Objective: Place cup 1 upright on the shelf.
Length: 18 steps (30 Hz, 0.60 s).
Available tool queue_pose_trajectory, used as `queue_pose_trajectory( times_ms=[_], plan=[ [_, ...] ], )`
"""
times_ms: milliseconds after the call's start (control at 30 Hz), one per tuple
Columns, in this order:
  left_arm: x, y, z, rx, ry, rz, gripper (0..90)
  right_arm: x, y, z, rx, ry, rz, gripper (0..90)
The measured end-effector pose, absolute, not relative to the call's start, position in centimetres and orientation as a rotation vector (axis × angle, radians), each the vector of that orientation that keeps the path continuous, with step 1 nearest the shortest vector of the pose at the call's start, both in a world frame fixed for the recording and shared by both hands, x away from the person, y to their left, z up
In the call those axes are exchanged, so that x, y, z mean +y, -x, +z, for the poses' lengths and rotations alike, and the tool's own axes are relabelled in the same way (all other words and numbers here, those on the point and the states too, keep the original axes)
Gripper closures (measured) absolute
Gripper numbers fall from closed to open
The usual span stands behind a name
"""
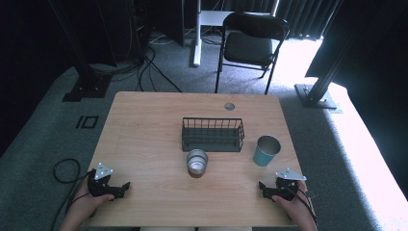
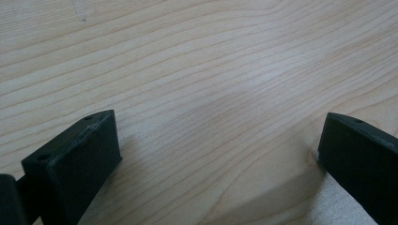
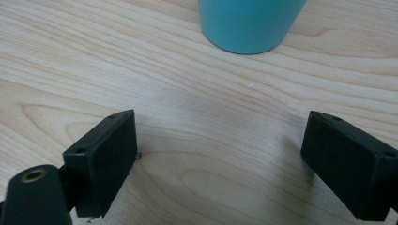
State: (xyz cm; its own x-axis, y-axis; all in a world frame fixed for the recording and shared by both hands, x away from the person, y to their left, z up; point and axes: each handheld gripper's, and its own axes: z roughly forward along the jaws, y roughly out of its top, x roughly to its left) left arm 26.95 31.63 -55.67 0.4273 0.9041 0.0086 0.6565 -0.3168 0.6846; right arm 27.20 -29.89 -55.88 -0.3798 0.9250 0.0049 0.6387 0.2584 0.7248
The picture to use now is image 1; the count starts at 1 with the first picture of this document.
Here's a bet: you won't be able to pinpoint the dark curtain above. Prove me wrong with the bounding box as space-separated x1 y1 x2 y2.
275 0 408 193

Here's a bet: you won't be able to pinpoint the person's left hand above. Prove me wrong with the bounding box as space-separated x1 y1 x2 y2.
68 179 115 222

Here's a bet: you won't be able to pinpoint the black stand with square base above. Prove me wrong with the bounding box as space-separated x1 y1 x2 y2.
47 0 114 103

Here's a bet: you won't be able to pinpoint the black cabinet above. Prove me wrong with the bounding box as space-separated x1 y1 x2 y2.
150 0 186 46

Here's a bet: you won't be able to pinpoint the black floor cables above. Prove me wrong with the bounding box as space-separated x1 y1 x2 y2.
89 32 184 94

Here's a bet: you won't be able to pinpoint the hand-held gripper black cable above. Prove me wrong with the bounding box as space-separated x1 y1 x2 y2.
282 184 319 231
50 158 95 231

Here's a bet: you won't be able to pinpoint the right hand-held gripper black cable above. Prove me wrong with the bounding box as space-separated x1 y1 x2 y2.
282 184 319 231

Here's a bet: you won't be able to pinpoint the left hand-held gripper black cable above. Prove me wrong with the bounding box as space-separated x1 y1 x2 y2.
50 158 95 231

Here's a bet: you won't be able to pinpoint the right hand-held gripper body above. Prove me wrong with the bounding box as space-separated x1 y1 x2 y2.
270 167 307 202

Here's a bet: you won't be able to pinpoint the black folding chair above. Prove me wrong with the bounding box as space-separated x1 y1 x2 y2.
215 12 291 95

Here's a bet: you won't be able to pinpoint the person's right hand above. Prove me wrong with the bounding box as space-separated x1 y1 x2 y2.
271 181 314 222

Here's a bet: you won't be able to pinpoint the black metal stand with base plate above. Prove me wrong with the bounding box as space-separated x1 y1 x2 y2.
293 32 354 111

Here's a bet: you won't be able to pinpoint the black wire basket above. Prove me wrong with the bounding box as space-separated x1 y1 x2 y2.
181 116 245 153

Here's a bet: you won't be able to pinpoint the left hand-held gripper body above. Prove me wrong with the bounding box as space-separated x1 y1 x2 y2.
87 162 121 197

